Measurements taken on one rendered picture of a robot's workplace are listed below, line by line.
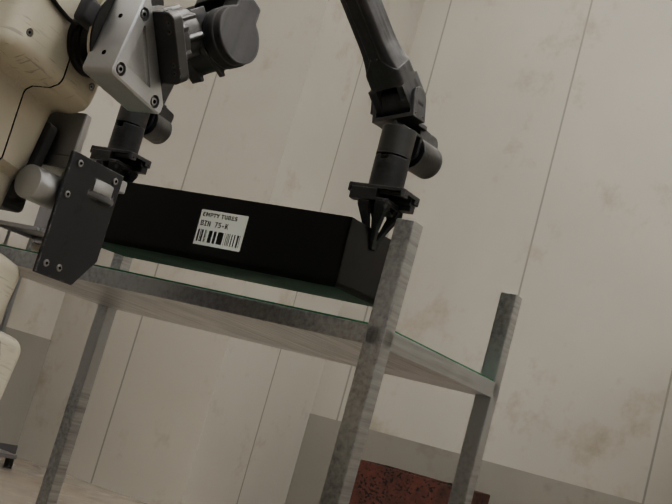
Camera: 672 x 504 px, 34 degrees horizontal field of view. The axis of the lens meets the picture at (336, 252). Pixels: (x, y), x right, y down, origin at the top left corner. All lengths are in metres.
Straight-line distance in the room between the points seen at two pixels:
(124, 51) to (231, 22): 0.18
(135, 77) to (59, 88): 0.12
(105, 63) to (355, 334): 0.50
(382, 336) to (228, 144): 6.62
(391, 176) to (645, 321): 6.14
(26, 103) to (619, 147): 7.04
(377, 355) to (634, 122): 6.89
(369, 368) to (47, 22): 0.60
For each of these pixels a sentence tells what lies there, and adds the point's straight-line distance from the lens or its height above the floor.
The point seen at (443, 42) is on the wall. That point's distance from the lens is 9.10.
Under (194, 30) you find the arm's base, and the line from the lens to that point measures 1.38.
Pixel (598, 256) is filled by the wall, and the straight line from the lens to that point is 7.99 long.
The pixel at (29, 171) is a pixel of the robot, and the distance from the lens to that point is 1.40.
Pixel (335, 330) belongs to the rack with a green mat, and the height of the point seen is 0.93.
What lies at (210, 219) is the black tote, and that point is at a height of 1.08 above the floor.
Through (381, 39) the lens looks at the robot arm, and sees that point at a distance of 1.74.
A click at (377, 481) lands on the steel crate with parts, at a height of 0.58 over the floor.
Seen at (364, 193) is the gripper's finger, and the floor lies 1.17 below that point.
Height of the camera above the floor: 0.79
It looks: 9 degrees up
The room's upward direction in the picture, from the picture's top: 16 degrees clockwise
